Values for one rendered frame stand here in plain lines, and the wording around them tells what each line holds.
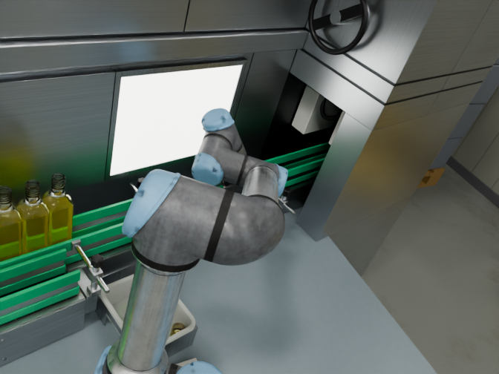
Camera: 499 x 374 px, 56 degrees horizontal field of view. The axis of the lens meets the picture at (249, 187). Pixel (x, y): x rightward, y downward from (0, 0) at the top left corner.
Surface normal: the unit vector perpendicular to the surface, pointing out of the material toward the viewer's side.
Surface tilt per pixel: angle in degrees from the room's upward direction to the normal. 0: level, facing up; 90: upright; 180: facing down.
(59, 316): 90
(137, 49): 90
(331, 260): 0
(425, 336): 0
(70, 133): 90
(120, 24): 90
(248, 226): 43
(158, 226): 76
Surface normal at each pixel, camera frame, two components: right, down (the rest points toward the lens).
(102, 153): 0.63, 0.60
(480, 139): -0.85, 0.10
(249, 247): 0.46, 0.43
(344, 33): -0.73, 0.24
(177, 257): 0.28, 0.54
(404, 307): 0.26, -0.76
